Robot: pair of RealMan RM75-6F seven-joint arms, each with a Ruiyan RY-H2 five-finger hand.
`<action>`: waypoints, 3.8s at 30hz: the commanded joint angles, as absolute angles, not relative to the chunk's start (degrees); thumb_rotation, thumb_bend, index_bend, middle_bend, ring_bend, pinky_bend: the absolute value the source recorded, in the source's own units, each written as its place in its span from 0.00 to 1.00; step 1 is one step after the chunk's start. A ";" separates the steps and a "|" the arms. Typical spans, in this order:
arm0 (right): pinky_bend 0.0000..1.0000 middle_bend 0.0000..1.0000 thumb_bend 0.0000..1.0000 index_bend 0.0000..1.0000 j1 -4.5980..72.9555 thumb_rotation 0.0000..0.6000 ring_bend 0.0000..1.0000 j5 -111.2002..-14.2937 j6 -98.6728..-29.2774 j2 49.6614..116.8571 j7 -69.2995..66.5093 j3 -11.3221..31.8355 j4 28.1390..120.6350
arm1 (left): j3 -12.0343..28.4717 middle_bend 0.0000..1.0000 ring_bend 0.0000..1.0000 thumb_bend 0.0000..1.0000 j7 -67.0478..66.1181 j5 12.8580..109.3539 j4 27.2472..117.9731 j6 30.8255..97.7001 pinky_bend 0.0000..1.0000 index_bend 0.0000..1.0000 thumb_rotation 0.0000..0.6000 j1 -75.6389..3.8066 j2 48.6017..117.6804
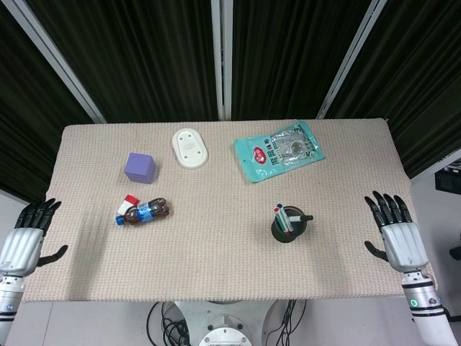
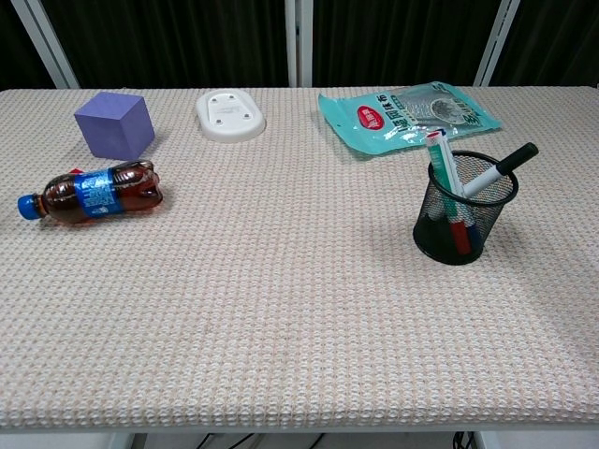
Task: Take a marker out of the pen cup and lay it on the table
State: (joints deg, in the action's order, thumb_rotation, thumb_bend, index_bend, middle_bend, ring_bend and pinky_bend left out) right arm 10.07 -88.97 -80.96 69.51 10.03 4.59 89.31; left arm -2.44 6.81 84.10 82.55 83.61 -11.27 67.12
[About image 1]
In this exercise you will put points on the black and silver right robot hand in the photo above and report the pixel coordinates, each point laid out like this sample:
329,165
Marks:
401,241

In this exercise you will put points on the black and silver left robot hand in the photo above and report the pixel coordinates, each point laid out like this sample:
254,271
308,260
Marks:
21,243

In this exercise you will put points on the black whiteboard marker pen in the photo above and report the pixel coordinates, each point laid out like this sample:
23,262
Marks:
302,218

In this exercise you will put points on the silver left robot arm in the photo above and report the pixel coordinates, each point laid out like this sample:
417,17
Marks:
9,299

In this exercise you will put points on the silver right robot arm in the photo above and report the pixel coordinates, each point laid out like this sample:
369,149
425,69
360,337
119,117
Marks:
428,310

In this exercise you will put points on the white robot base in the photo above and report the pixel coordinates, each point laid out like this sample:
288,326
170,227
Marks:
223,324

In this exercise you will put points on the black mesh pen holder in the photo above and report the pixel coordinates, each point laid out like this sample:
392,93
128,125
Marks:
284,237

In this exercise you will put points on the blue-capped whiteboard marker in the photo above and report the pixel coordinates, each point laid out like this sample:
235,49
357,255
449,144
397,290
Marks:
285,218

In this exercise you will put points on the white marker with red tip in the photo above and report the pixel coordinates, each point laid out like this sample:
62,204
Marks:
281,220

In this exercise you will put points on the black equipment box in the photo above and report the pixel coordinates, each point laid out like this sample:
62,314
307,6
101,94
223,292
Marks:
448,178

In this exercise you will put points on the red and white block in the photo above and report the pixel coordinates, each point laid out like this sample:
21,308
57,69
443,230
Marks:
126,204

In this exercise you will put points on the dark green curtain panel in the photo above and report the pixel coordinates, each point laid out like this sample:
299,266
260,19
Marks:
144,54
32,126
414,79
288,54

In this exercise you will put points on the cola bottle with blue label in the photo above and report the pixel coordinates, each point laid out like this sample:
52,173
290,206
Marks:
144,213

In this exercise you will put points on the purple foam cube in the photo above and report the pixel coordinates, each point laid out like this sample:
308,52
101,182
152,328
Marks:
138,167

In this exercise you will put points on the teal cleaning cloth package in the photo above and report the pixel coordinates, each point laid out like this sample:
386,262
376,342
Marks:
273,155

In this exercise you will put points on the beige woven table mat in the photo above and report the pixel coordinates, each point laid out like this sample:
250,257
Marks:
216,259

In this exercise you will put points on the white oval plastic device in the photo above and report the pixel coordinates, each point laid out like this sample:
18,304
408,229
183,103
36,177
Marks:
190,147

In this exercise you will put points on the white frame post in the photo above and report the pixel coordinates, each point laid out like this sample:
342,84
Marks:
349,61
54,54
222,57

